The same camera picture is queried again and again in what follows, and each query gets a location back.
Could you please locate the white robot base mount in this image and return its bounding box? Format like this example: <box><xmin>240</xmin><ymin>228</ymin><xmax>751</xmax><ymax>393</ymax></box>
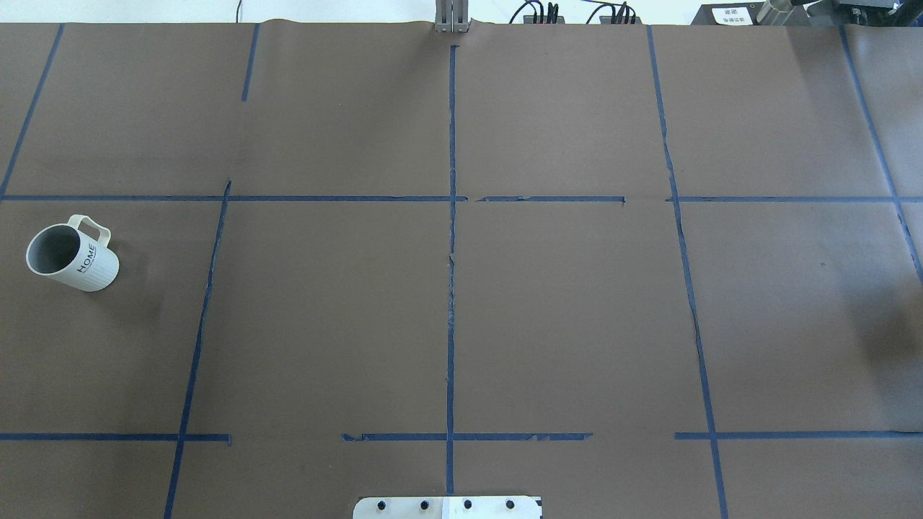
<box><xmin>352</xmin><ymin>495</ymin><xmax>544</xmax><ymax>518</ymax></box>

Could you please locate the aluminium frame post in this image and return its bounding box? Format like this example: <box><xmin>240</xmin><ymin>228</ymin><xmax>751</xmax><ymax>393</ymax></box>
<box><xmin>434</xmin><ymin>0</ymin><xmax>471</xmax><ymax>34</ymax></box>

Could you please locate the grey box with label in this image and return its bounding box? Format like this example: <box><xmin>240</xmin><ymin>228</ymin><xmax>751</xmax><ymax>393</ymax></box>
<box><xmin>690</xmin><ymin>2</ymin><xmax>764</xmax><ymax>27</ymax></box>

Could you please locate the black power strip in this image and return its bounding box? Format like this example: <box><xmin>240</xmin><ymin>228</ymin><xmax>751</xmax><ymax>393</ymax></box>
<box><xmin>510</xmin><ymin>1</ymin><xmax>566</xmax><ymax>25</ymax></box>
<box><xmin>591</xmin><ymin>2</ymin><xmax>639</xmax><ymax>25</ymax></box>

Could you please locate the black power strip left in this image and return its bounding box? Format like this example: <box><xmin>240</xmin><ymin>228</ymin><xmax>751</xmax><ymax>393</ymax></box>
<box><xmin>510</xmin><ymin>1</ymin><xmax>566</xmax><ymax>25</ymax></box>

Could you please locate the white ribbed HOME mug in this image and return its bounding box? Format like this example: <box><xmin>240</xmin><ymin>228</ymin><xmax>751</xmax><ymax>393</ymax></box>
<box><xmin>25</xmin><ymin>214</ymin><xmax>120</xmax><ymax>293</ymax></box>

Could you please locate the brown paper table mat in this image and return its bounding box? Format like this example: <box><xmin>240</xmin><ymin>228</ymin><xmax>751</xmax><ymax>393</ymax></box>
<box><xmin>2</xmin><ymin>20</ymin><xmax>921</xmax><ymax>518</ymax></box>

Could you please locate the metal cylinder cup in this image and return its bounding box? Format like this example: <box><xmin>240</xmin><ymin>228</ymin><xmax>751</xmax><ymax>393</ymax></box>
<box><xmin>756</xmin><ymin>0</ymin><xmax>795</xmax><ymax>27</ymax></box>

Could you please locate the black power strip right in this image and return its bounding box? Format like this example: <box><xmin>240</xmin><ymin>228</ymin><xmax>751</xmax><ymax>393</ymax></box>
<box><xmin>591</xmin><ymin>2</ymin><xmax>639</xmax><ymax>25</ymax></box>

